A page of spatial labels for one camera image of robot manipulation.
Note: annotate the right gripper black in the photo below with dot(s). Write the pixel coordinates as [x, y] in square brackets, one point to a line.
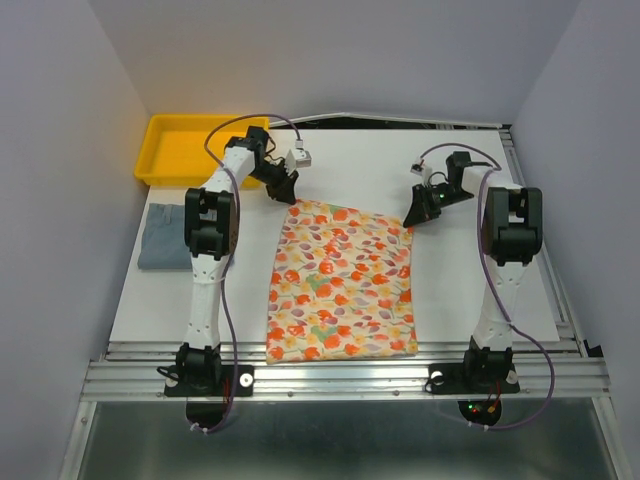
[421, 208]

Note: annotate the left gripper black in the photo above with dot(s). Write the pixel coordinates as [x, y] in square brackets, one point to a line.
[284, 190]

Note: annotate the floral orange skirt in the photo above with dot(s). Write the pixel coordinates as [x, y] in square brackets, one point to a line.
[340, 287]

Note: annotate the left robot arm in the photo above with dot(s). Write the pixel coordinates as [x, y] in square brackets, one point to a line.
[211, 233]

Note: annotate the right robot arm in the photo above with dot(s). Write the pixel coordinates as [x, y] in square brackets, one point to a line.
[509, 233]

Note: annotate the yellow plastic tray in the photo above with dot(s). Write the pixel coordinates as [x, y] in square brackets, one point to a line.
[176, 152]

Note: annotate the folded light blue skirt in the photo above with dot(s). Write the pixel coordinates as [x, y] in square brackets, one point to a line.
[162, 242]

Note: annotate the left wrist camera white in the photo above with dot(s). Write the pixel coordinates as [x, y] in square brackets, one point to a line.
[298, 159]

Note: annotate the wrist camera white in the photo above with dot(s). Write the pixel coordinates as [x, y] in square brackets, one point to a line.
[424, 171]
[298, 159]

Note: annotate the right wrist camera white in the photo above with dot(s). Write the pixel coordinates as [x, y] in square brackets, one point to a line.
[424, 171]

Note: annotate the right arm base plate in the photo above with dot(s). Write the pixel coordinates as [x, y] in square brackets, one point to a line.
[456, 379]

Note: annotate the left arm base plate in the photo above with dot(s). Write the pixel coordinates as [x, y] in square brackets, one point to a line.
[218, 386]

